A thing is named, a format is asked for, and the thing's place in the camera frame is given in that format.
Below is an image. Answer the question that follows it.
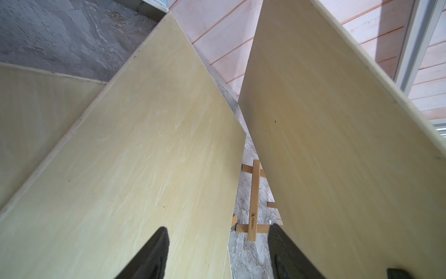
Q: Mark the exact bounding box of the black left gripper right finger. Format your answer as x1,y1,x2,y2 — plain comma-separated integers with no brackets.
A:
268,224,325,279

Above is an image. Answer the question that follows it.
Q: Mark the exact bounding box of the plywood board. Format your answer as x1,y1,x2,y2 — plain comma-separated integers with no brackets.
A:
1,63,106,207
239,1,446,279
1,13,246,279

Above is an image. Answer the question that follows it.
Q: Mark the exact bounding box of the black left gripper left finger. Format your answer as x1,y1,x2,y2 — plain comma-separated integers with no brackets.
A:
116,227,170,279

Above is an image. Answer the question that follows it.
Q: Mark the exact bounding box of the wooden easel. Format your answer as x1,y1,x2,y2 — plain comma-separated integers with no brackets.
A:
232,159,271,242

